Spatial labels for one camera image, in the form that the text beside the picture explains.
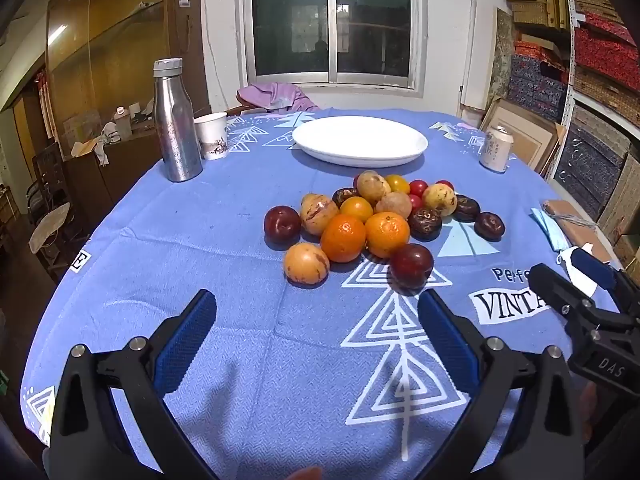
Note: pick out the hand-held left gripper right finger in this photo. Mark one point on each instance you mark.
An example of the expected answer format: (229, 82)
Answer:
(445, 340)

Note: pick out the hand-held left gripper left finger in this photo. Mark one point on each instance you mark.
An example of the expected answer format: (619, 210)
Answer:
(187, 340)

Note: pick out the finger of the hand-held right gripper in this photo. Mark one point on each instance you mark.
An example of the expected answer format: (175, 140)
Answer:
(557, 285)
(592, 266)

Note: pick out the dark red plum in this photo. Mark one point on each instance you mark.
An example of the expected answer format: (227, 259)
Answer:
(282, 224)
(411, 265)

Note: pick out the dark brown water chestnut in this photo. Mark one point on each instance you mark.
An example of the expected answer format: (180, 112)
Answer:
(345, 195)
(424, 223)
(466, 208)
(489, 225)

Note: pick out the ribbed orange streaked pepino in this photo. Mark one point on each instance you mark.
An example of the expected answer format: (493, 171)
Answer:
(306, 263)

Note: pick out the orange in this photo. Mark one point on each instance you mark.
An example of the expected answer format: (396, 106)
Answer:
(387, 234)
(343, 238)

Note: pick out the small red cherry tomato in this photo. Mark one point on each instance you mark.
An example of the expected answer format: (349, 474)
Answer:
(444, 184)
(416, 204)
(418, 187)

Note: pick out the yellow-orange tomato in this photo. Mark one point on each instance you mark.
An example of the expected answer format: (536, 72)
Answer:
(356, 207)
(398, 183)

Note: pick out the white oval plate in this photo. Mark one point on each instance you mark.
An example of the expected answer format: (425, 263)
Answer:
(360, 140)

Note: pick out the person's right hand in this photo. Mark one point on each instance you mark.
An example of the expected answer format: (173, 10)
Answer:
(591, 407)

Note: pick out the white tissue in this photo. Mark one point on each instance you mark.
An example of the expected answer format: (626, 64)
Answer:
(584, 284)

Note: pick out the blue printed tablecloth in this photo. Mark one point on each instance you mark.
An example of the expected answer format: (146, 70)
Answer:
(250, 260)

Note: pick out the leaning cardboard frames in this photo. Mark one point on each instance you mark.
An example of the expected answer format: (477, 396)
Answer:
(530, 135)

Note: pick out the tan streaked pepino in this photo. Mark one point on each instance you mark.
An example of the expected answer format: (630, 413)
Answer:
(393, 204)

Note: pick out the white drink can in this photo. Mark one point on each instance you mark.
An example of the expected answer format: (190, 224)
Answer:
(495, 150)

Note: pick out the low wooden sideboard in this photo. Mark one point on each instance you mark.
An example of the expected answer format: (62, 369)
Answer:
(125, 170)

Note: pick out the folding chair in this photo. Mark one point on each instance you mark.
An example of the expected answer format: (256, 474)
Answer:
(47, 222)

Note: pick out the white metal shelf rack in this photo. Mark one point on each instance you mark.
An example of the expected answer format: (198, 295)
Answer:
(566, 60)

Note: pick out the white paper cup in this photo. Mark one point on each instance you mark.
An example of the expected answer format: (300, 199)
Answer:
(212, 132)

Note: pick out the white rag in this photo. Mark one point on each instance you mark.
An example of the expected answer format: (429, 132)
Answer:
(102, 147)

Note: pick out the stainless steel bottle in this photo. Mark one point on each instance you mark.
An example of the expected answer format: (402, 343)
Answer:
(175, 125)

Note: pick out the stack of patterned boxes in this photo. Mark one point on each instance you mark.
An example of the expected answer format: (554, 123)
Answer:
(600, 50)

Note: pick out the small plastic bottle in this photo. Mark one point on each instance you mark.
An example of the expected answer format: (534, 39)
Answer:
(122, 125)

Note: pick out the floral patterned board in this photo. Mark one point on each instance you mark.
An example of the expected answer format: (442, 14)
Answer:
(502, 55)

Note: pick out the wooden chair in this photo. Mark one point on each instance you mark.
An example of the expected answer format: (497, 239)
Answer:
(235, 110)

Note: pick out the white pole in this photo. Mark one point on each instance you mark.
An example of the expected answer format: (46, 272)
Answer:
(470, 50)

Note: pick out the purple cloth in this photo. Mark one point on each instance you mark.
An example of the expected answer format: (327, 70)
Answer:
(275, 96)

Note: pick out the tall wooden cabinet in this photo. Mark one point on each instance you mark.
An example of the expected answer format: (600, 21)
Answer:
(110, 60)

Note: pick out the sliding glass window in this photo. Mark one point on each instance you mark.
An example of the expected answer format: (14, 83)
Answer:
(300, 20)

